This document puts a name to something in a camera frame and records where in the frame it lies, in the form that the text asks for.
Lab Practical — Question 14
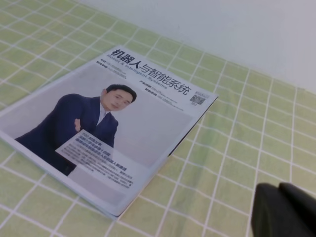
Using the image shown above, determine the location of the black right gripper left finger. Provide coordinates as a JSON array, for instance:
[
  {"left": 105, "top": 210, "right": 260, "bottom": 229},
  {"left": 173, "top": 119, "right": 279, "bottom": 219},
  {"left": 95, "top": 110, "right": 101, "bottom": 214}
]
[{"left": 251, "top": 183, "right": 315, "bottom": 237}]

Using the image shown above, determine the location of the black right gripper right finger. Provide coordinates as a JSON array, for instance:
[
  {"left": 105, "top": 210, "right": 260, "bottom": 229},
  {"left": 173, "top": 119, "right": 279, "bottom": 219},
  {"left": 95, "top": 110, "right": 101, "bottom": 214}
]
[{"left": 278, "top": 183, "right": 316, "bottom": 230}]

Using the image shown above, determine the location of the white robotics magazine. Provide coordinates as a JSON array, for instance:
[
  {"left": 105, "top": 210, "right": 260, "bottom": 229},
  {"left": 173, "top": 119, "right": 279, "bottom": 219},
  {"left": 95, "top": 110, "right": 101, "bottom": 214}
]
[{"left": 0, "top": 45, "right": 217, "bottom": 217}]

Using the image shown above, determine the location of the green checkered tablecloth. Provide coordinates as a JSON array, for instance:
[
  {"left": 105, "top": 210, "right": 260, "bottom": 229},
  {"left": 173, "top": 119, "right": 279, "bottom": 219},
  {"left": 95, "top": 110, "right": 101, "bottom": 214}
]
[{"left": 0, "top": 0, "right": 316, "bottom": 237}]

